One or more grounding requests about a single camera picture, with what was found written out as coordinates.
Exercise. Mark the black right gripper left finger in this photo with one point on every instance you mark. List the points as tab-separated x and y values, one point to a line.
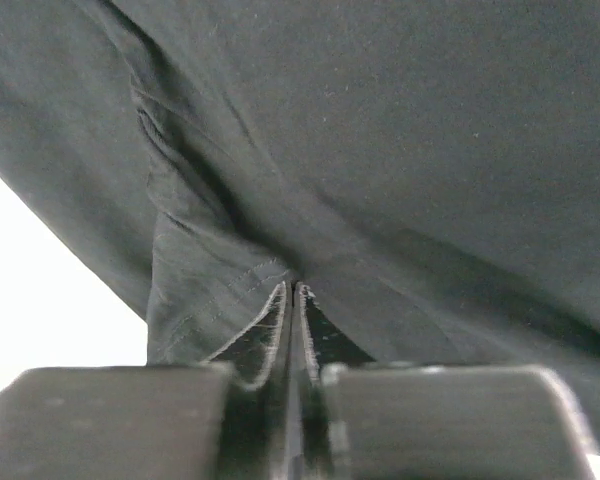
222	418

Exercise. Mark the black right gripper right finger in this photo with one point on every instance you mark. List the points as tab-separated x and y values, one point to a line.
403	420

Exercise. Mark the black t-shirt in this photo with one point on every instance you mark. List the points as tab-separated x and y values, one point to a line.
431	169

